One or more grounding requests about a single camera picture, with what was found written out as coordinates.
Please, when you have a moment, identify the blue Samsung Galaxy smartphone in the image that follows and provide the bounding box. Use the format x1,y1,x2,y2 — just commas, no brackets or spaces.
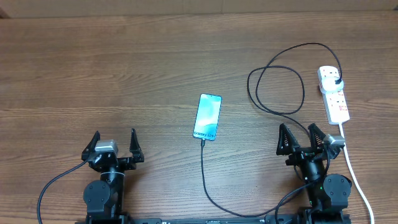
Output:
193,93,222,141

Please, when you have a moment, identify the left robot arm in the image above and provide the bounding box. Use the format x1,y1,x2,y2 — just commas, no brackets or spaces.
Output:
81,129,144,223

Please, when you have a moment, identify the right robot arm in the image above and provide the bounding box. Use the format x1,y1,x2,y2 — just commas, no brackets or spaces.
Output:
274,123,352,223

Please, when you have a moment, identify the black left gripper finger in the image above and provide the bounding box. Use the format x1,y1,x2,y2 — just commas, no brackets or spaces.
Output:
129,128,144,163
81,131,101,161

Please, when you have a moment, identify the white power strip cord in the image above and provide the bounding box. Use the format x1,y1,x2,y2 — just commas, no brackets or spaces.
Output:
338,123,376,224

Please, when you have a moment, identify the white power strip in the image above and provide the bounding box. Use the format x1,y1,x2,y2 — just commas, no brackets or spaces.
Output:
317,66,350,125

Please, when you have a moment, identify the white charger plug adapter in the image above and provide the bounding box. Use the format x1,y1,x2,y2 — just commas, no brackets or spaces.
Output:
319,77,344,94

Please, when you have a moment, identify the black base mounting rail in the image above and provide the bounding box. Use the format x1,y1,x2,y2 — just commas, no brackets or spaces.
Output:
74,213,352,224

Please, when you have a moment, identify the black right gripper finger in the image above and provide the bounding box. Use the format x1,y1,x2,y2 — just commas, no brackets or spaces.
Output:
276,123,300,156
308,123,326,148

